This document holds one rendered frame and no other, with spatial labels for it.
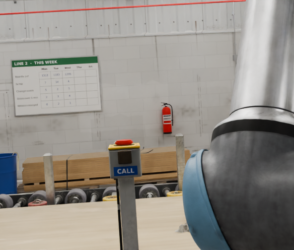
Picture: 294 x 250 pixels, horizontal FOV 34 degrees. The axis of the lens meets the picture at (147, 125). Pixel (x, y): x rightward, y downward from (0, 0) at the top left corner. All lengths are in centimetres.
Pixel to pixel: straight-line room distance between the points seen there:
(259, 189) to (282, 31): 19
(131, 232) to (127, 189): 10
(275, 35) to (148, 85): 770
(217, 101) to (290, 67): 795
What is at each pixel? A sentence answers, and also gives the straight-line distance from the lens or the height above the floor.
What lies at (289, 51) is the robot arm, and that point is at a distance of 55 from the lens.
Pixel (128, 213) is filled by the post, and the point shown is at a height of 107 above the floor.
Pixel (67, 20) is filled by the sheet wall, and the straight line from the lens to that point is 829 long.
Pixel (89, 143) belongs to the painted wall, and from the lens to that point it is 818.
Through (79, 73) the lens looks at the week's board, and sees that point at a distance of 815.
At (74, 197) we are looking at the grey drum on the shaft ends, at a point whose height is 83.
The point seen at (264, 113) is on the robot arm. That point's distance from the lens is 50.
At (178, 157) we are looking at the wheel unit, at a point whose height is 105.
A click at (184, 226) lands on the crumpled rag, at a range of 155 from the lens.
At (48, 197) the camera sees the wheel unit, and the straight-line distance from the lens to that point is 223.
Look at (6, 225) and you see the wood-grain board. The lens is 183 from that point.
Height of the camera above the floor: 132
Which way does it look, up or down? 3 degrees down
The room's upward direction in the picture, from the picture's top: 4 degrees counter-clockwise
